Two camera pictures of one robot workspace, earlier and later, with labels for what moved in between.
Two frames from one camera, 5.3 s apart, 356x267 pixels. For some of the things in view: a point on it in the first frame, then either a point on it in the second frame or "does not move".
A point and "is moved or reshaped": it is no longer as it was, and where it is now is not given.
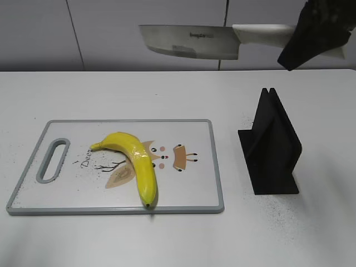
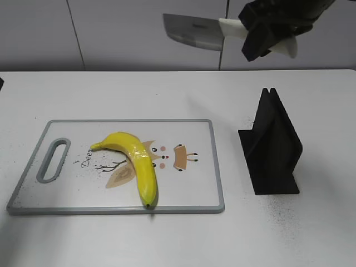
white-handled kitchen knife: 217,41 is moved or reshaped
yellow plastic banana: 142,159 does not move
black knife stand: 271,148 does not move
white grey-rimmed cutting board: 63,176 does not move
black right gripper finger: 322,25 to 276,22
